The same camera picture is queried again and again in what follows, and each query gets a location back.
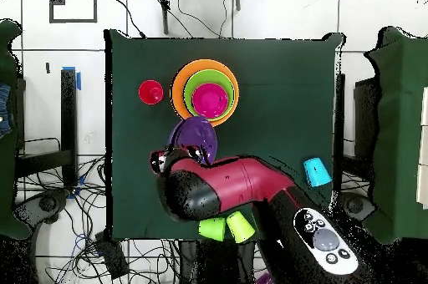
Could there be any blue plastic cup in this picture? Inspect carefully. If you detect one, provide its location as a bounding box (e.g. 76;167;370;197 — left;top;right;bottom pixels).
303;157;334;189

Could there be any black power box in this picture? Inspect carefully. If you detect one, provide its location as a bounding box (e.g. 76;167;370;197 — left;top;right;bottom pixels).
94;230;130;280

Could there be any green cloth covered table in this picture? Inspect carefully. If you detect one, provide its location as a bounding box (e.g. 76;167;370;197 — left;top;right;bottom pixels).
0;18;31;240
364;26;428;245

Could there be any yellow-green plastic cup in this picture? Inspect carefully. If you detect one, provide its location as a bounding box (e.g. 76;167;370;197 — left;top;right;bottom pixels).
226;210;256;244

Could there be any orange plastic bowl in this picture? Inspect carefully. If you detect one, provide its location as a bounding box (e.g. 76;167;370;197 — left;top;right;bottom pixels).
170;58;241;129

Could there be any black floor cable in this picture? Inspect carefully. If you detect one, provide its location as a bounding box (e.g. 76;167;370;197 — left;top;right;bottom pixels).
109;0;147;39

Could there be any tangle of cables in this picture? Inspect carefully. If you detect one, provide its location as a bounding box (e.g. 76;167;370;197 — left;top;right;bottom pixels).
19;155;181;284

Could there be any blue denim fabric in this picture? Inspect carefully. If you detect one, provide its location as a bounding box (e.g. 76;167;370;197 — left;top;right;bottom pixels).
0;83;15;139

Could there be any black metal stand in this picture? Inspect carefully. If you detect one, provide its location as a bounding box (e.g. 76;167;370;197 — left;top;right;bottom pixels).
332;73;380;195
14;68;79;187

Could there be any black tripod stand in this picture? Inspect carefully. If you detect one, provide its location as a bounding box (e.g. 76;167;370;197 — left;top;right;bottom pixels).
149;0;242;35

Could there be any white box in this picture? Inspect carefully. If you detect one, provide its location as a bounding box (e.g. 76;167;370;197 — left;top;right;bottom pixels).
415;86;428;210

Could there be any red plastic cup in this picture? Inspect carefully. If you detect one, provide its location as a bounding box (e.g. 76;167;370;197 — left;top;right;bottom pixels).
138;79;165;106

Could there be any green plastic cup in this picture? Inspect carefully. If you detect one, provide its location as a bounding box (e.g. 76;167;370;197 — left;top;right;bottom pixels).
197;216;227;242

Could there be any blue tape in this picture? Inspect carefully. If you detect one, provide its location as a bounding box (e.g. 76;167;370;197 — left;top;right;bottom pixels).
62;65;82;91

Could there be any green plastic bowl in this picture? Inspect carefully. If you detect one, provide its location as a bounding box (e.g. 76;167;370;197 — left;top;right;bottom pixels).
182;68;236;123

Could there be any magenta plastic bowl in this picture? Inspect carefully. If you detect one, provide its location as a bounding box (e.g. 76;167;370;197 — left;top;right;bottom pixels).
191;82;230;120

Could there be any dark green tablecloth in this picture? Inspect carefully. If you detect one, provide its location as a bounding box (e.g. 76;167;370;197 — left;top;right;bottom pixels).
104;28;345;243

